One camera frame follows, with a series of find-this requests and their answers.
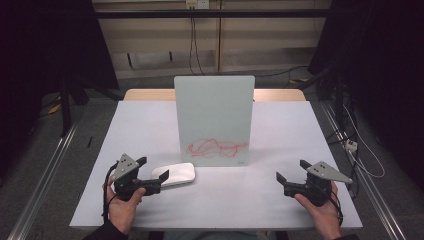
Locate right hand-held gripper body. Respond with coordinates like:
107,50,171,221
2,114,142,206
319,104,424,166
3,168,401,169
284,160,354,208

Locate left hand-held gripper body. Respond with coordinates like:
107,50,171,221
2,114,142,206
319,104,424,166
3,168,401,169
111,153,163,202

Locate white board eraser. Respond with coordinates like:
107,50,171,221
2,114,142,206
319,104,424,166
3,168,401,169
151,162,197,188

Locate glass whiteboard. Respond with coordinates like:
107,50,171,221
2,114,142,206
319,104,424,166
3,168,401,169
173,75,256,168

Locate person's left hand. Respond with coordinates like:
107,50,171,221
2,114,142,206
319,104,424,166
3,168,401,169
104,184,147,236

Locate person's right hand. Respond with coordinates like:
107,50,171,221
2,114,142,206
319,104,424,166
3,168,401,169
293,181,343,239

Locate white power strip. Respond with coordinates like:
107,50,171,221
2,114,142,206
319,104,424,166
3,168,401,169
345,138,359,153

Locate white table mat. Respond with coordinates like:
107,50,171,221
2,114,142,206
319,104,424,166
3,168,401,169
69,100,364,231

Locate black metal stand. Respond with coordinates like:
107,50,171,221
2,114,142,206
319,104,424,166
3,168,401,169
57,75,90,138

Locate black horizontal bar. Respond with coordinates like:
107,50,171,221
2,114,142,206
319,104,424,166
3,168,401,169
94,8,335,20

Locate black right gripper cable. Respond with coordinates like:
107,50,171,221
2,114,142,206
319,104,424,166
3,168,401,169
328,189,345,228

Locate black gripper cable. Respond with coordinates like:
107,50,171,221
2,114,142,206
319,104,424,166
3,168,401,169
101,161,120,224
328,189,345,228

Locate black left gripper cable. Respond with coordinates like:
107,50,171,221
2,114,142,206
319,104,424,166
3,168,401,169
101,161,120,224

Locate metal floor rail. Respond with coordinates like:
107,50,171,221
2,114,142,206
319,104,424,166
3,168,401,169
319,100,408,240
6,121,82,240

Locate white floor cable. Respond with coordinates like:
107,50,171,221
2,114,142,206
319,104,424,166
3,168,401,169
343,105,386,179

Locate black floor cable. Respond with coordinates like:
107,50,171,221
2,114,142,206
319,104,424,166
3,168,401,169
254,65,310,79

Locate black hanging cable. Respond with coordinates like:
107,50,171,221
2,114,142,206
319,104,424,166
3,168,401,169
188,17,198,76
192,17,206,76

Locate white wall outlets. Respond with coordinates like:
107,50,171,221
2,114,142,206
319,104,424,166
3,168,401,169
185,0,211,10

